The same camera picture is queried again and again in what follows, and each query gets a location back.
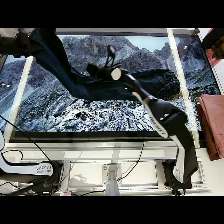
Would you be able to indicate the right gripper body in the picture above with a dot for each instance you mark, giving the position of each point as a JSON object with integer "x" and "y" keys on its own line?
{"x": 98, "y": 71}

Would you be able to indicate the black pants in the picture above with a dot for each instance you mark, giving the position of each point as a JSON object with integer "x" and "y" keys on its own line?
{"x": 56, "y": 63}

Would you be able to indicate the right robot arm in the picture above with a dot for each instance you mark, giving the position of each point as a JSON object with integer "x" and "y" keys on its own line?
{"x": 166, "y": 116}

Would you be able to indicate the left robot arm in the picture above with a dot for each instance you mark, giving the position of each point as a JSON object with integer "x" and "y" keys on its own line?
{"x": 20, "y": 166}

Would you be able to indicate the red garment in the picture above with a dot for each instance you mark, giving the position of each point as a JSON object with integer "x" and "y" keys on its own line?
{"x": 216, "y": 55}

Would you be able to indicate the dark garment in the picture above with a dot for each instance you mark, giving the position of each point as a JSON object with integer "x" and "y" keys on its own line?
{"x": 215, "y": 36}

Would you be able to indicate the silver frame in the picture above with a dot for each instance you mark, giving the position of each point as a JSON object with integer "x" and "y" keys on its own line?
{"x": 112, "y": 173}

